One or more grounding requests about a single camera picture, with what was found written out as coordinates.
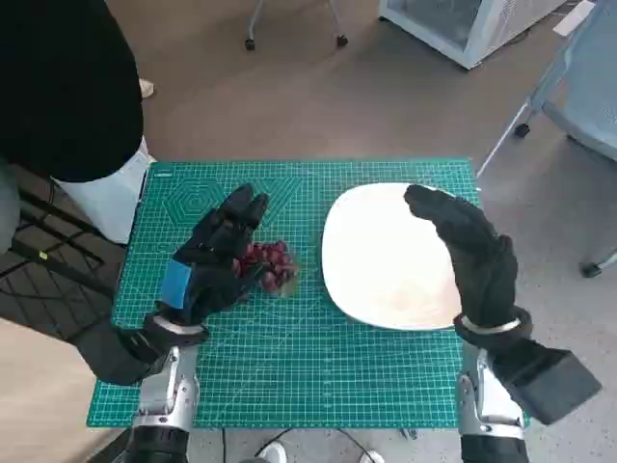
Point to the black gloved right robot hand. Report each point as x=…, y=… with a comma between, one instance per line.
x=482, y=260

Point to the red toy grape bunch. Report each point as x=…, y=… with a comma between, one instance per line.
x=275, y=255

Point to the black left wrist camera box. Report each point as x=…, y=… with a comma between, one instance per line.
x=115, y=357

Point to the beige wooden board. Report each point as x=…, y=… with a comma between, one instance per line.
x=38, y=395

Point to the white shoe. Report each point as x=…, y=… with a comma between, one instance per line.
x=272, y=452
x=371, y=457

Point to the green cutting mat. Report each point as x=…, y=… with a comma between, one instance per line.
x=299, y=362

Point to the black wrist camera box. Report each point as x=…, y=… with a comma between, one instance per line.
x=115, y=357
x=554, y=381

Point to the rolling chair base with casters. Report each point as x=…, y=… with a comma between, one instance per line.
x=341, y=40

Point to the white plate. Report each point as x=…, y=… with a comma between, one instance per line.
x=381, y=251

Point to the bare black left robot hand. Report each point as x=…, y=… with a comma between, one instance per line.
x=217, y=251

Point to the person's foot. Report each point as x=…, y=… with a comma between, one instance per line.
x=147, y=88

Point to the light blue mesh chair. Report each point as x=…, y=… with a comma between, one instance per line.
x=593, y=96

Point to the person's leg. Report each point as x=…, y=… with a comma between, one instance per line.
x=111, y=202

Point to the white paper sheet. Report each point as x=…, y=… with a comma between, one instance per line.
x=571, y=19

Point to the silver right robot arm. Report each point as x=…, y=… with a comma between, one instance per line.
x=491, y=410

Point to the white glass-door cabinet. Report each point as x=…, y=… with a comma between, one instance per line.
x=487, y=29

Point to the person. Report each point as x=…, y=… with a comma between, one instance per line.
x=58, y=87

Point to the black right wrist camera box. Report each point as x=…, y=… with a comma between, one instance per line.
x=554, y=381

